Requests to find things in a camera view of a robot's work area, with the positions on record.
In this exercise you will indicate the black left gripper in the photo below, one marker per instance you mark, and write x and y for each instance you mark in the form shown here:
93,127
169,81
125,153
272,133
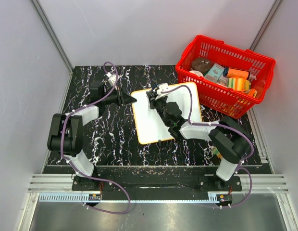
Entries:
127,99

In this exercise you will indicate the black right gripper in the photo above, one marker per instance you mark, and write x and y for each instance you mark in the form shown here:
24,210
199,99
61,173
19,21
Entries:
153,101

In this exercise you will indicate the yellow framed whiteboard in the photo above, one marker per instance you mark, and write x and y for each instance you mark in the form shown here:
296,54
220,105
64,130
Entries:
149,125

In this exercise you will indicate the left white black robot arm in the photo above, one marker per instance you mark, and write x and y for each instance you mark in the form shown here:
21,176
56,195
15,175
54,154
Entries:
66,130

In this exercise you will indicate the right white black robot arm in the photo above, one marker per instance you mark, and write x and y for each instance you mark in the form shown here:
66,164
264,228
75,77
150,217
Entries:
228,137

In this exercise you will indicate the white round lid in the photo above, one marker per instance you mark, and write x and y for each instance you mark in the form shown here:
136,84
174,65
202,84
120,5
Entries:
197,73

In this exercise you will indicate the brown round package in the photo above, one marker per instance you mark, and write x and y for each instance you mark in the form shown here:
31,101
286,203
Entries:
201,64

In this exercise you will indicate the teal white box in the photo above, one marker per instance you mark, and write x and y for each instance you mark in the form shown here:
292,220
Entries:
214,73

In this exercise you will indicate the orange blue can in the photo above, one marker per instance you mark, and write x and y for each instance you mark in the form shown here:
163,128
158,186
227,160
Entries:
236,73

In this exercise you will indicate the orange sponge package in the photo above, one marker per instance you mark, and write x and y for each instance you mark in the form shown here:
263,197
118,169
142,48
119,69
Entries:
216,152

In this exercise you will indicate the red plastic shopping basket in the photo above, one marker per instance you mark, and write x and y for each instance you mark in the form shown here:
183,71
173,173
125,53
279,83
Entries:
217,95

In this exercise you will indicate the yellow green sponge pack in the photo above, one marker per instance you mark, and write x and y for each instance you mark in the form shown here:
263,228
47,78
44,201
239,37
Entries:
238,84

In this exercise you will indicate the small orange box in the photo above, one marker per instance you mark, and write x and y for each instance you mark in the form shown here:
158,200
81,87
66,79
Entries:
251,93

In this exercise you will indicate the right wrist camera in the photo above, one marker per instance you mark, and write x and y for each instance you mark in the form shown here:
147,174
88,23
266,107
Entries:
162,90

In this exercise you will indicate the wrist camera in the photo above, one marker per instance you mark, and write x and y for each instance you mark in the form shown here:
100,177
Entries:
162,90
112,79

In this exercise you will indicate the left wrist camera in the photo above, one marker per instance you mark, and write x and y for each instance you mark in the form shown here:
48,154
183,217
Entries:
112,79

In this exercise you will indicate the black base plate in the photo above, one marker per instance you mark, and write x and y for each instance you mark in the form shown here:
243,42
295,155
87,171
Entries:
200,178

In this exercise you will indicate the white slotted cable duct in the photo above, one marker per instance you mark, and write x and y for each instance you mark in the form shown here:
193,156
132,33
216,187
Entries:
137,197

